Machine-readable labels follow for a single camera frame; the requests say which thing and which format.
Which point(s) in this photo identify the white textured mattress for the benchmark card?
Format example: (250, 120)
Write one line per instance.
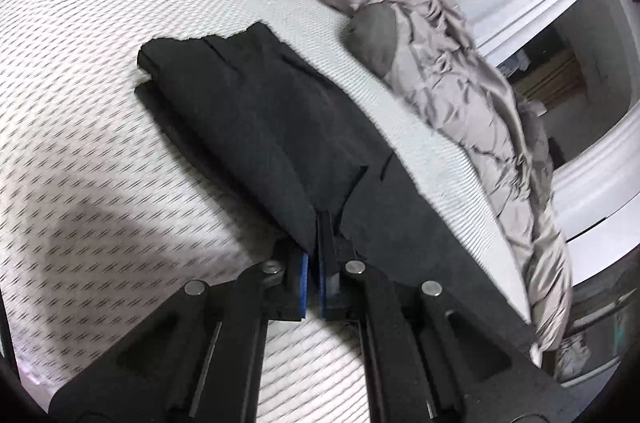
(100, 128)

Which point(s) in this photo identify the black pants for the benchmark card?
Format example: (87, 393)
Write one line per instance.
(260, 113)

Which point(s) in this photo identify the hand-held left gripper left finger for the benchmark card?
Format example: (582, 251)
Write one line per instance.
(300, 285)

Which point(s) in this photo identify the dark grey cloth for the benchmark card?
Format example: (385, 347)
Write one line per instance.
(372, 35)

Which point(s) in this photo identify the brown wooden furniture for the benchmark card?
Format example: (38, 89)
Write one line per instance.
(555, 75)

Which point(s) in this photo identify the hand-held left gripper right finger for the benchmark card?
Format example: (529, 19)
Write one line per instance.
(327, 290)

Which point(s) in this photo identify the grey comforter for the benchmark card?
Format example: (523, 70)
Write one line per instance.
(450, 113)

